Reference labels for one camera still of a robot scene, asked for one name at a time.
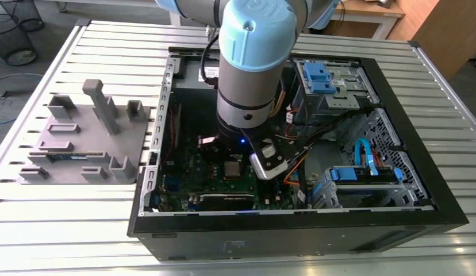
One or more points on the silver CPU green edge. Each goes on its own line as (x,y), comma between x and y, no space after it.
(233,168)

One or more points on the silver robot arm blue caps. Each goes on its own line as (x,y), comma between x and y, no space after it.
(254,72)

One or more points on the CPU socket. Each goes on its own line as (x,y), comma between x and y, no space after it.
(234,177)

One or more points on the green motherboard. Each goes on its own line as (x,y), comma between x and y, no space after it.
(193,178)

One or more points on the black RAM slot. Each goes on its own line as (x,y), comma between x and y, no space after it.
(267,192)
(272,192)
(263,192)

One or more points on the black graphics card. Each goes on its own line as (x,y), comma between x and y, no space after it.
(227,201)

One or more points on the blue plastic cage latch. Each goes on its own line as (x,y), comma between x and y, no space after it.
(316,192)

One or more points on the white rating label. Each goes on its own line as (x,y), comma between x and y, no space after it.
(213,72)

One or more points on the grey power supply unit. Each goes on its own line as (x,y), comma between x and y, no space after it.
(189,74)

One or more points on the grey metal drive cage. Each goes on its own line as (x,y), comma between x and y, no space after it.
(338,103)

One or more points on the black PC case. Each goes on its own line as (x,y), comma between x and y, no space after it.
(260,235)

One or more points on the blue plastic drive carrier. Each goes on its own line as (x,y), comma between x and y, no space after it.
(318,77)

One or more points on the hard disk in blue carrier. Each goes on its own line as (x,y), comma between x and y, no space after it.
(360,176)

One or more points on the grey parts rack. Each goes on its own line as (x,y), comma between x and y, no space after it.
(93,138)

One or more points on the grey metal disk bay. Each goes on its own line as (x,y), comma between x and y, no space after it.
(376,195)

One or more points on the wooden cabinet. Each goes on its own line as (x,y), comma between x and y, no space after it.
(446,34)

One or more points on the black mesh bin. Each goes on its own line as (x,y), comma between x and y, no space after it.
(15,43)
(31,15)

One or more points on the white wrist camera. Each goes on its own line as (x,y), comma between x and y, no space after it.
(207,141)
(268,166)

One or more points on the wooden desk white frame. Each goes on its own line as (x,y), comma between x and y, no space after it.
(376,10)

